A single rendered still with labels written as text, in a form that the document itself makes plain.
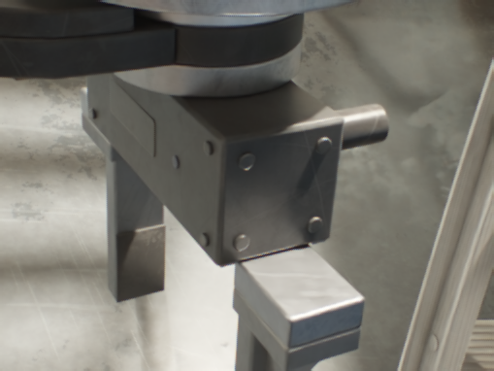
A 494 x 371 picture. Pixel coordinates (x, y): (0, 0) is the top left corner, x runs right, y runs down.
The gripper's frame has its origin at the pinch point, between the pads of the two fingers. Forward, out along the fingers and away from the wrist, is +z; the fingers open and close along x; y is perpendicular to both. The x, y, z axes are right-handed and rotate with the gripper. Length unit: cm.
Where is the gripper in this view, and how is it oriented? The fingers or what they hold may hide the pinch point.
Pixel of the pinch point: (192, 332)
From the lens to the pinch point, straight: 42.1
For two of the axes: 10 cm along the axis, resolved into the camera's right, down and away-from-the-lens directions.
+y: 8.7, -1.9, 4.5
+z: -0.6, 8.7, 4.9
